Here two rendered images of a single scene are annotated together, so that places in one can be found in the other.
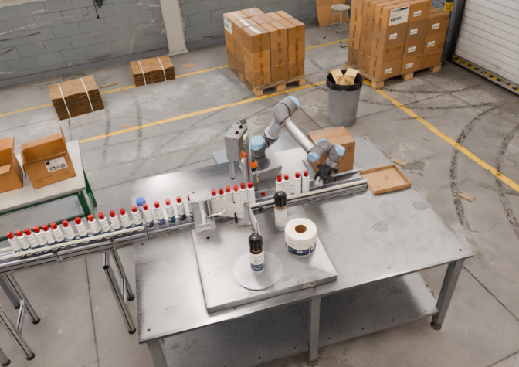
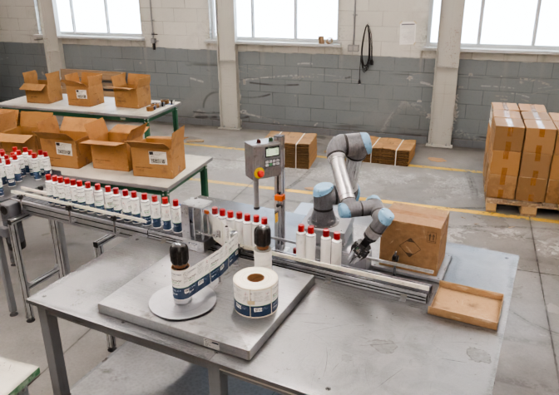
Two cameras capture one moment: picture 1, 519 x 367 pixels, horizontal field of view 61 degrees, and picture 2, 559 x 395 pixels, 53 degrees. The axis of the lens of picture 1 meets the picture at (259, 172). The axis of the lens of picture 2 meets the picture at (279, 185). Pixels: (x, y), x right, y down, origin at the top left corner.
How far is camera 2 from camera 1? 1.87 m
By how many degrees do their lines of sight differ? 38
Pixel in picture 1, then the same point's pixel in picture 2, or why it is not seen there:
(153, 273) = (110, 262)
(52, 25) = (312, 80)
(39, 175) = (140, 162)
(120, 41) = (375, 114)
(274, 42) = (531, 145)
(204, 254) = (161, 266)
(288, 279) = (196, 324)
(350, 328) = not seen: outside the picture
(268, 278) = (178, 312)
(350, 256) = (299, 350)
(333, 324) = not seen: outside the picture
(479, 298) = not seen: outside the picture
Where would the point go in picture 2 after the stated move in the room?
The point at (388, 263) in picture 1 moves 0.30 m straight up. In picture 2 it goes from (333, 384) to (336, 317)
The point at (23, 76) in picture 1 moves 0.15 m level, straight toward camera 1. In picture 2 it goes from (269, 123) to (267, 125)
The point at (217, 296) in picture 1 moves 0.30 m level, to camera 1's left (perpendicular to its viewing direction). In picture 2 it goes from (119, 299) to (81, 279)
